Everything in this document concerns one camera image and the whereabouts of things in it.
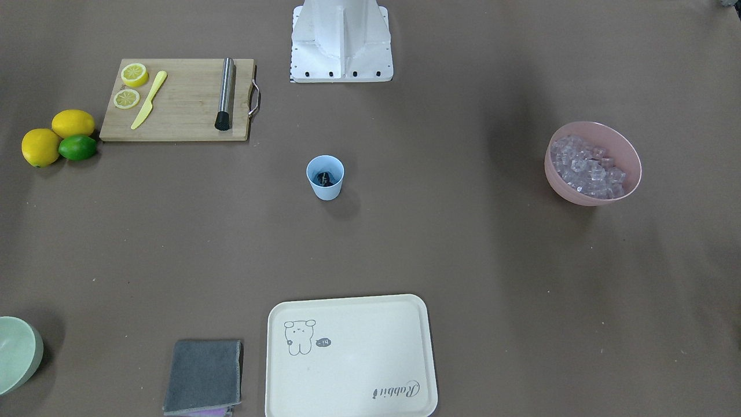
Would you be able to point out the light blue cup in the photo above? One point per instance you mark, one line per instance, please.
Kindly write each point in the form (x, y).
(336, 169)

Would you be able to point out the pile of clear ice cubes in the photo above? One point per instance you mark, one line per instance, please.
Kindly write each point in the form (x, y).
(587, 168)

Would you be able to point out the cream rabbit tray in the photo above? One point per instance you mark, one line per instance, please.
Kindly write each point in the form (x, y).
(360, 356)

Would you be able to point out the steel muddler black tip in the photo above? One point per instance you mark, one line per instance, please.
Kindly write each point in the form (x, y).
(224, 114)

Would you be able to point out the wooden cutting board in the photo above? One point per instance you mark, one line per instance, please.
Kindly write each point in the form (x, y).
(186, 105)

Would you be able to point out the grey folded cloth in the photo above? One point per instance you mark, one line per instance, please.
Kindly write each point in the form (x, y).
(205, 378)

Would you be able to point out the yellow plastic knife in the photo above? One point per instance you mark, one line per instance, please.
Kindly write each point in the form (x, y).
(147, 105)

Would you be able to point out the pink bowl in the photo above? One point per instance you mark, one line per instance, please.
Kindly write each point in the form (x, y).
(617, 146)

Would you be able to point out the lemon half lower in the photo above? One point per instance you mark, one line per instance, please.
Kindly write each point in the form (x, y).
(126, 99)

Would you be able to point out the lemon half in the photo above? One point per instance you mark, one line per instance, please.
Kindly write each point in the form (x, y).
(126, 99)
(134, 75)

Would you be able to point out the lemon half upper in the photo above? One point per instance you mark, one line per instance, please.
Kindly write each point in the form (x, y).
(134, 75)

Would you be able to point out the green lime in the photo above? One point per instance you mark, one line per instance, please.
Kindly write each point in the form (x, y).
(77, 147)

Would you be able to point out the yellow lemon near board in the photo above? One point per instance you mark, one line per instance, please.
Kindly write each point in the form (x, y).
(72, 122)

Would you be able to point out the yellow lemon outer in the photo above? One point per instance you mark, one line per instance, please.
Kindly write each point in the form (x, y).
(40, 147)

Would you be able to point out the mint green bowl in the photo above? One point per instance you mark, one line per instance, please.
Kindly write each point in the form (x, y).
(22, 349)

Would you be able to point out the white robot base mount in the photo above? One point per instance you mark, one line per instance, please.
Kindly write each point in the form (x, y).
(340, 41)

